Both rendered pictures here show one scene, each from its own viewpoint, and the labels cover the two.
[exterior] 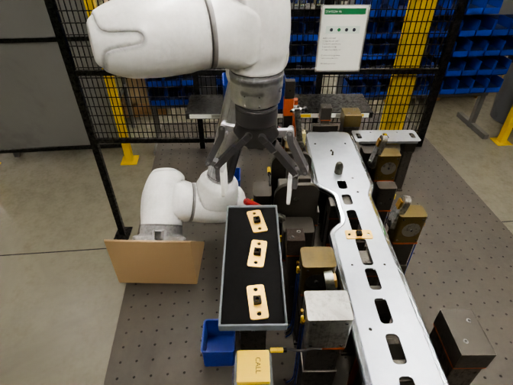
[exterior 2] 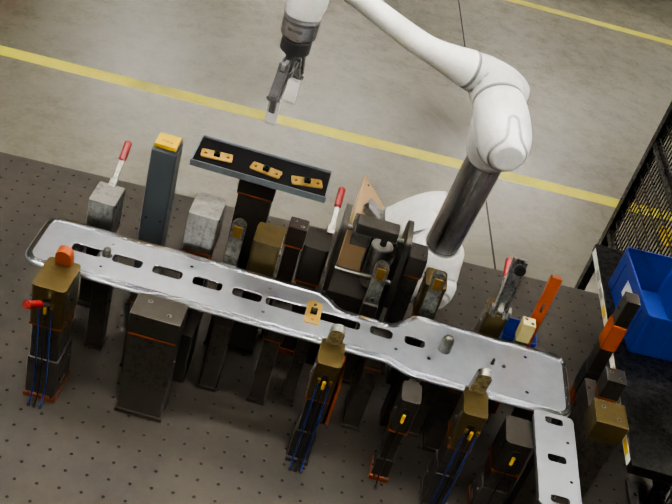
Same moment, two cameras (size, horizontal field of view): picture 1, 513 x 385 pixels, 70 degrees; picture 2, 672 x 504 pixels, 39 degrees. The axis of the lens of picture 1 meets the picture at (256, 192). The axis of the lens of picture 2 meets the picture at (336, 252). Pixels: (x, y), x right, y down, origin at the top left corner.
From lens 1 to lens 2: 2.37 m
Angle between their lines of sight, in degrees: 67
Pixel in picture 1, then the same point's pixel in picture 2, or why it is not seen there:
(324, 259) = (265, 237)
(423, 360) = (149, 281)
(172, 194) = (417, 210)
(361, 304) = (219, 272)
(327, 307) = (206, 204)
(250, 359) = (173, 140)
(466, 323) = (166, 312)
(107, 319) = not seen: hidden behind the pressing
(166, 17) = not seen: outside the picture
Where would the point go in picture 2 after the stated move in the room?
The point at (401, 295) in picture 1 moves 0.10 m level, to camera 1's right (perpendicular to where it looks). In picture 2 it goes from (219, 303) to (209, 330)
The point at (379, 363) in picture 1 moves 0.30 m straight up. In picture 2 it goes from (158, 256) to (176, 157)
